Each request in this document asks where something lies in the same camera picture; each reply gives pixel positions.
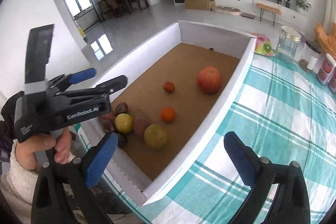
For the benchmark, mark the clear jar black lid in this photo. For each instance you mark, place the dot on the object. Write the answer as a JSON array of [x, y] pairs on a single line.
[[310, 55]]

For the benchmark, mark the orange lounge chair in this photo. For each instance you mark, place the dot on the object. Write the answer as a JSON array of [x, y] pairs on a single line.
[[326, 42]]

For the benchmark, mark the red apple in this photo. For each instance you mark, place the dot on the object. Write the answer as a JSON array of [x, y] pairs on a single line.
[[209, 80]]

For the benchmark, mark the clear jar gold lid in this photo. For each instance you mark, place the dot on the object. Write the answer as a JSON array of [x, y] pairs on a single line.
[[287, 44]]

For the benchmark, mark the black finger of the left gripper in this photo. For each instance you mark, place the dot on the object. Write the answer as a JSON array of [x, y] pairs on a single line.
[[103, 89]]

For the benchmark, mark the teal white plaid tablecloth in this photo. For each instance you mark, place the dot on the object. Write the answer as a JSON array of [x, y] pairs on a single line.
[[282, 113]]

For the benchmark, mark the orange white can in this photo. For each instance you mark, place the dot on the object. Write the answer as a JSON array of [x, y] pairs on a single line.
[[326, 69], [332, 82]]

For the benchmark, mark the white fleece sleeve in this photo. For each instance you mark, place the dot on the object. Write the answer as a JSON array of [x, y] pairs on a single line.
[[17, 187]]

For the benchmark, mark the left orange white can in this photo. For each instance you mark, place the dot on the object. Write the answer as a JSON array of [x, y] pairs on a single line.
[[326, 69]]

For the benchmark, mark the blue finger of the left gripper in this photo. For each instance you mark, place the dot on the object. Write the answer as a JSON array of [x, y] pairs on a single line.
[[65, 81]]

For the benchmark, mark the white cardboard box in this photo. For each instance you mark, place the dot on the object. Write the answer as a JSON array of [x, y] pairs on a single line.
[[176, 54]]

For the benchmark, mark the wooden bench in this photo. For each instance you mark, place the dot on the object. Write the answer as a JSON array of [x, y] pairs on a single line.
[[275, 11]]

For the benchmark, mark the fruit print tissue pack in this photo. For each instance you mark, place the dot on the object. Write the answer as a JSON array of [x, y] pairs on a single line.
[[263, 45]]

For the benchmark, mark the potted green plant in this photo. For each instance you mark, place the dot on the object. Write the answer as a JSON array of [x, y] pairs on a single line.
[[301, 5]]

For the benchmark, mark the yellow green round fruit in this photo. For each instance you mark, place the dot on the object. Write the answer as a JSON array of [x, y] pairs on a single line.
[[124, 123]]

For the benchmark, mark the brown cardboard box on floor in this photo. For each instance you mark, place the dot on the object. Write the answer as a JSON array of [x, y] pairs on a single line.
[[205, 5]]

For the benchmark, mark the person left hand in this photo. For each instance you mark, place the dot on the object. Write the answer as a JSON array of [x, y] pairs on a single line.
[[25, 152]]

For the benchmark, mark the brown sweet potato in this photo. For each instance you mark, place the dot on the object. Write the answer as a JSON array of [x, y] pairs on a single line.
[[140, 122]]

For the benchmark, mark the large green yellow pear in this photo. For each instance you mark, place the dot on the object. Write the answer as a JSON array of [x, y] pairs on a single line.
[[155, 136]]

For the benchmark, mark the small orange tangerine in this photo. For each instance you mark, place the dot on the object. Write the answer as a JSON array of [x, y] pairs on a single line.
[[167, 114]]

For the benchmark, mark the right orange white can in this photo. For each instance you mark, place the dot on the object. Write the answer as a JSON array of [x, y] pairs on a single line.
[[332, 82]]

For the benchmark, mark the small red fruit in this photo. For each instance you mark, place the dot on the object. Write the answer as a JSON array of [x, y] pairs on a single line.
[[169, 87]]

